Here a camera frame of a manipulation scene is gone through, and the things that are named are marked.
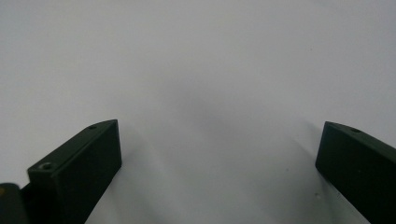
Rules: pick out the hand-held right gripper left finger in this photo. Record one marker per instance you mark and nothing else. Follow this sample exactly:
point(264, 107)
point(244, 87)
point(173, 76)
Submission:
point(77, 168)

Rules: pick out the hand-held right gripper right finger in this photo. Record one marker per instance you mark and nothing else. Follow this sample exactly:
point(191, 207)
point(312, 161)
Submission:
point(358, 165)

